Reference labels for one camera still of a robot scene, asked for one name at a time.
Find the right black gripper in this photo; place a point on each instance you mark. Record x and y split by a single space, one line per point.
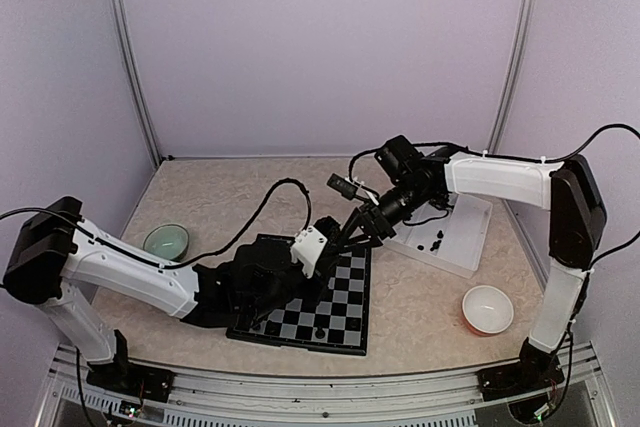
382 229

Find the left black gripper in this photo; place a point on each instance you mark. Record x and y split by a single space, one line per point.
325 266

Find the black grey chessboard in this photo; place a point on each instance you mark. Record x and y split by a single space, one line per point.
347 296

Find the black chess piece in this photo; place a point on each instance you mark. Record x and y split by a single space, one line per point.
354 324
272 328

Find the black chess piece king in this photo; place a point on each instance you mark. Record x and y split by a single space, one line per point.
320 332

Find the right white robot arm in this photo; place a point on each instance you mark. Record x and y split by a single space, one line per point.
556 202

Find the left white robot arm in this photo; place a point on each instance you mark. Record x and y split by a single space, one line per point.
57 247

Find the black chess pieces pile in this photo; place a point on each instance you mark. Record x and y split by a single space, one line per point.
430 241

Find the white plastic piece tray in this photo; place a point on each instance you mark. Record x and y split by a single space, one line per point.
451 240

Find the white orange bowl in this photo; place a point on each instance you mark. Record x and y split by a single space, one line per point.
486 310

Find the green glass bowl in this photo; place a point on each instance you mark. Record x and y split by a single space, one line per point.
169 241

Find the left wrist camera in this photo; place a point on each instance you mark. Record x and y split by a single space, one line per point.
307 248

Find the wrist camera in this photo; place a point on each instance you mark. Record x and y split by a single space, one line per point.
307 248
353 190

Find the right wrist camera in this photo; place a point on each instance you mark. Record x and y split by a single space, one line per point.
353 190

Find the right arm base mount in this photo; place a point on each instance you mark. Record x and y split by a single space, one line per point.
507 381

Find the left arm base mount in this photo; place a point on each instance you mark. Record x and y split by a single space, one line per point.
139 381

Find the right aluminium frame post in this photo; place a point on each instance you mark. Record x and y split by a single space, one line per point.
517 54

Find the aluminium frame post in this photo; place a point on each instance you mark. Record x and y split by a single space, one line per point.
134 82
517 54

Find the aluminium front rail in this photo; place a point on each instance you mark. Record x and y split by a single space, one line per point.
199 397

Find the left aluminium frame post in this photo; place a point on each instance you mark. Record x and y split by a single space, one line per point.
134 82

